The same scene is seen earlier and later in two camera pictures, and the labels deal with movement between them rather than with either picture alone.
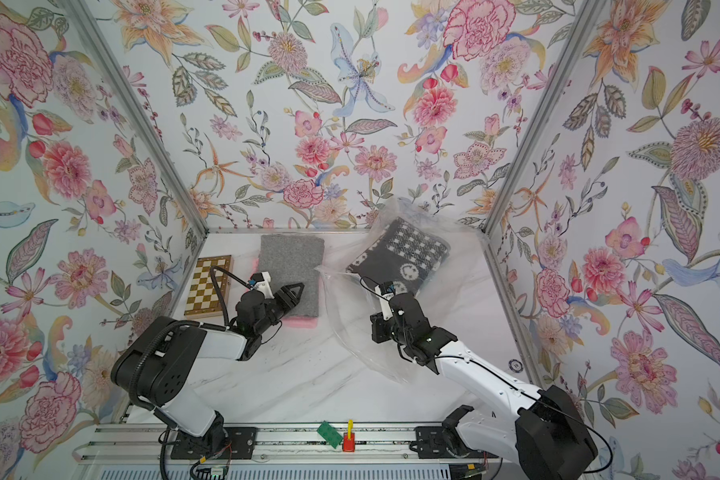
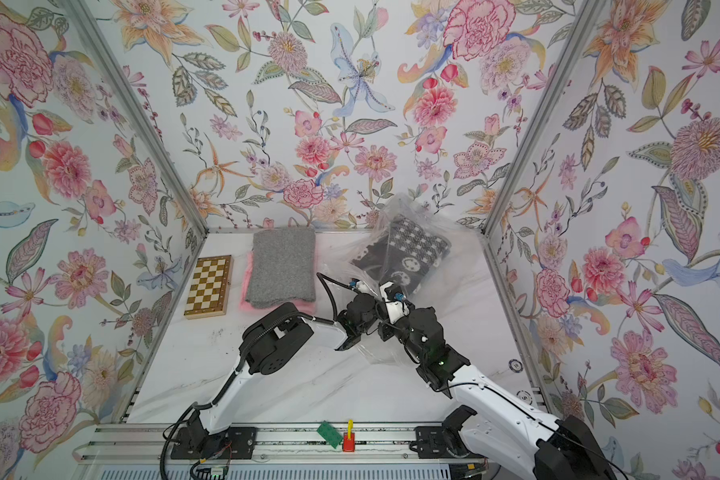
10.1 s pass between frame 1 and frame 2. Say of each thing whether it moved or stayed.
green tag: stayed
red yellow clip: stayed
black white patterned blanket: stayed
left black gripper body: moved
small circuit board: stayed
